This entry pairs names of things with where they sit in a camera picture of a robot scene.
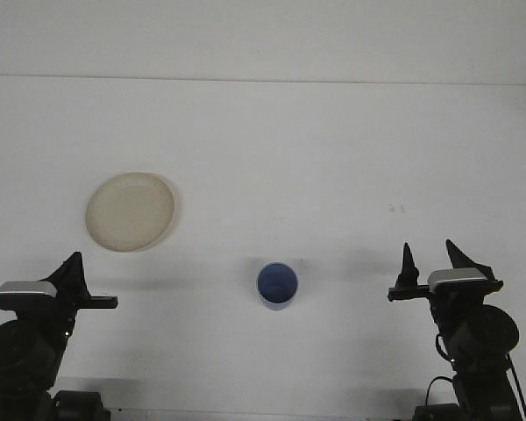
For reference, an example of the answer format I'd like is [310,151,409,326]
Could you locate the pale blue cup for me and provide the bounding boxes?
[256,261,299,311]

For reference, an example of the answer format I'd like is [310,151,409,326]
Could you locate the pale cream round plate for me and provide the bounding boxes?
[84,172,180,254]

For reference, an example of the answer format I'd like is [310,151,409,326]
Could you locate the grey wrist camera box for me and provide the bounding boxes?
[0,281,57,311]
[427,268,488,294]

